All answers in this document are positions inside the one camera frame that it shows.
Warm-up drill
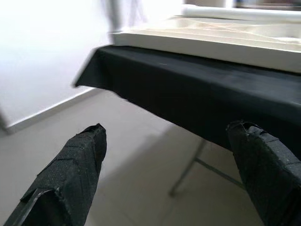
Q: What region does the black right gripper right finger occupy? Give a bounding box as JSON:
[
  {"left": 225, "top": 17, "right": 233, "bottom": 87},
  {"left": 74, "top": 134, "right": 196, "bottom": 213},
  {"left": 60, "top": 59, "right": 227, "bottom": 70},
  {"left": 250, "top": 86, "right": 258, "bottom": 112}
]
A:
[{"left": 225, "top": 120, "right": 301, "bottom": 226}]

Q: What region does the grey metal table brace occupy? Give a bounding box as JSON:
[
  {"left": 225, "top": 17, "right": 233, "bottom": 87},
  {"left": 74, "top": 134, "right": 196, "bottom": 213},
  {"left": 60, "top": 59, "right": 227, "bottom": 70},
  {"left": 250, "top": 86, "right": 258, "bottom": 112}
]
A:
[{"left": 195, "top": 158, "right": 246, "bottom": 189}]

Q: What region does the white plastic children table top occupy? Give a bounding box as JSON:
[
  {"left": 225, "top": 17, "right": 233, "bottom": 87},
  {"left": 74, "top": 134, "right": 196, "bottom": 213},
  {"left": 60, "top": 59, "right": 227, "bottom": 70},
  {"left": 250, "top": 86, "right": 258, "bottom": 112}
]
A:
[{"left": 110, "top": 14, "right": 301, "bottom": 74}]

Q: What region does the grey metal table leg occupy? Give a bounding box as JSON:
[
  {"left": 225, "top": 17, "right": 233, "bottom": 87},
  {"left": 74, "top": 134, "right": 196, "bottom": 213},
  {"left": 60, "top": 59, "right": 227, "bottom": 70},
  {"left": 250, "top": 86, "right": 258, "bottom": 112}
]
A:
[{"left": 168, "top": 138, "right": 205, "bottom": 196}]

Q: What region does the black table cloth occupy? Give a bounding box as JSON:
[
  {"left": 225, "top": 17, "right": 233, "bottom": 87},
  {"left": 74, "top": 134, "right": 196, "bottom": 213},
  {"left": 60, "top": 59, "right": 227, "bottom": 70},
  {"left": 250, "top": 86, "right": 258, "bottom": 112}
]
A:
[{"left": 74, "top": 44, "right": 301, "bottom": 165}]

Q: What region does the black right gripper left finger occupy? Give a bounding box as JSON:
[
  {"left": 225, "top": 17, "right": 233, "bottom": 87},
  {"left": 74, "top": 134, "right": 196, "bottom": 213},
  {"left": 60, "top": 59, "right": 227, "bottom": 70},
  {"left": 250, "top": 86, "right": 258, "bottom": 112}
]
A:
[{"left": 20, "top": 122, "right": 108, "bottom": 226}]

